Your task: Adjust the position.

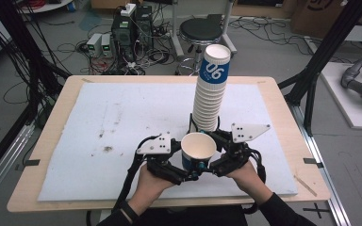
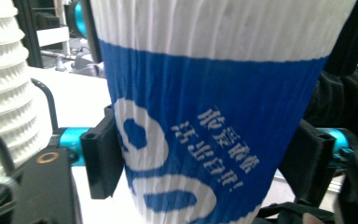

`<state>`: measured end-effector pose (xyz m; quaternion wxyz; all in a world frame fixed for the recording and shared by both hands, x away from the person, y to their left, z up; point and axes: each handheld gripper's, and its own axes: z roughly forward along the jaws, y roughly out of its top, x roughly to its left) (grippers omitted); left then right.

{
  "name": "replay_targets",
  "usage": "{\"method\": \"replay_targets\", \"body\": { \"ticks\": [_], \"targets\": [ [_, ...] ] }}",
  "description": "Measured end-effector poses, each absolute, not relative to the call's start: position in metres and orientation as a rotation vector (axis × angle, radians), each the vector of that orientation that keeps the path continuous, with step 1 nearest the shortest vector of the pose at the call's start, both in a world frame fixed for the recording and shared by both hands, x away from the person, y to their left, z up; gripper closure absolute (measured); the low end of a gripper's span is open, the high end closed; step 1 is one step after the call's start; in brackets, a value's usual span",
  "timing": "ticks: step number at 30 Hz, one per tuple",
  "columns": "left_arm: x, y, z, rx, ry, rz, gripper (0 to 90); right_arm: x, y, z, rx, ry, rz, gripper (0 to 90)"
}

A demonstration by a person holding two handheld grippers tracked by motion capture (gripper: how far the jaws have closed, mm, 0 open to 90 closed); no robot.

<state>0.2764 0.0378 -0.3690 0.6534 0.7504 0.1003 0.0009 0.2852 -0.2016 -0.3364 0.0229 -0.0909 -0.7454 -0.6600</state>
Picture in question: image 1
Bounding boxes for white floor board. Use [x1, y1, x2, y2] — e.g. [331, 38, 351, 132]
[320, 61, 362, 131]

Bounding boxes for aluminium rail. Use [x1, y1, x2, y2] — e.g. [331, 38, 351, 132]
[290, 105, 353, 226]
[0, 121, 36, 210]

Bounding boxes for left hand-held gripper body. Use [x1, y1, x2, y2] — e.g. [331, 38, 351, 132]
[136, 131, 185, 186]

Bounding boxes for black tape cross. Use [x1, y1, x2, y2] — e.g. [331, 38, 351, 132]
[303, 202, 331, 219]

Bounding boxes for person's dark clothing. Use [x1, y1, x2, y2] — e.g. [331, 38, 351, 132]
[136, 205, 244, 226]

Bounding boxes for brown cardboard box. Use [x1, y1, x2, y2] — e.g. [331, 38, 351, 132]
[290, 0, 362, 40]

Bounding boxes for white foam mat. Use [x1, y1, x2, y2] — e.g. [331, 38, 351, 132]
[37, 82, 299, 202]

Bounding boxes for tangle of floor cables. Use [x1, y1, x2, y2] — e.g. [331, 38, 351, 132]
[74, 6, 183, 76]

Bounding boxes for light wooden table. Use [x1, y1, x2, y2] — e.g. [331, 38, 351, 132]
[7, 74, 332, 214]

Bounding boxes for white stand leg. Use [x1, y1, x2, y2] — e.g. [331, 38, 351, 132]
[221, 0, 239, 55]
[169, 0, 186, 58]

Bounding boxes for dark round cup holder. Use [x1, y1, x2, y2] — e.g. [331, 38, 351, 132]
[188, 112, 222, 134]

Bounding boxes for tan tape strip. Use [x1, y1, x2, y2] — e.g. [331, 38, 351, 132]
[293, 174, 318, 198]

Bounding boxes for black tape piece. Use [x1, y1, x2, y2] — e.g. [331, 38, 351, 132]
[303, 157, 325, 170]
[23, 158, 41, 168]

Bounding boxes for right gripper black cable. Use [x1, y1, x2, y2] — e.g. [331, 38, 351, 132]
[240, 146, 267, 215]

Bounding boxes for black wristband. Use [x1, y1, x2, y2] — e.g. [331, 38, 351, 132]
[118, 201, 140, 224]

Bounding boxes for white round table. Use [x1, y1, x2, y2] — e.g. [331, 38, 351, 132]
[18, 0, 75, 14]

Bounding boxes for blue white paper cup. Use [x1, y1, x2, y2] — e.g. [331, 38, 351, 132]
[180, 132, 218, 172]

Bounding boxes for black computer tower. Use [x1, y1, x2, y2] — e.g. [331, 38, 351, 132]
[110, 13, 137, 62]
[134, 5, 155, 52]

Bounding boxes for stack of paper cups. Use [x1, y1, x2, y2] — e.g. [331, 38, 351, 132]
[191, 43, 232, 133]

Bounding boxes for person's right hand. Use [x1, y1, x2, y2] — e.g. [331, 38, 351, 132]
[225, 159, 274, 206]

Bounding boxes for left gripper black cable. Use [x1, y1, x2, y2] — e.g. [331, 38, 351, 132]
[112, 135, 160, 212]

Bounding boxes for black floor cables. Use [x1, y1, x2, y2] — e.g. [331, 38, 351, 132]
[228, 16, 310, 57]

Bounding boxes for black frame strut with cables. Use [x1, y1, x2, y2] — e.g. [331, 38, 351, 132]
[0, 0, 72, 126]

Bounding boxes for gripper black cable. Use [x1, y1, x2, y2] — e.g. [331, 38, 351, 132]
[112, 135, 160, 212]
[240, 146, 267, 215]

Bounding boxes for white power strip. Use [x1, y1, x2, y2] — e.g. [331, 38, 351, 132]
[120, 3, 138, 18]

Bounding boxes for person's left hand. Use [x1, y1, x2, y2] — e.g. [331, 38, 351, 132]
[127, 163, 175, 217]

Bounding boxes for grey power supply unit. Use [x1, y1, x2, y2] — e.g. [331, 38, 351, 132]
[101, 33, 115, 58]
[86, 32, 104, 58]

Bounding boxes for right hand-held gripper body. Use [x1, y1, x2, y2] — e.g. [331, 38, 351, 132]
[211, 123, 272, 177]

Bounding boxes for black round stool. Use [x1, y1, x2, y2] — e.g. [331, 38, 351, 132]
[174, 18, 224, 76]

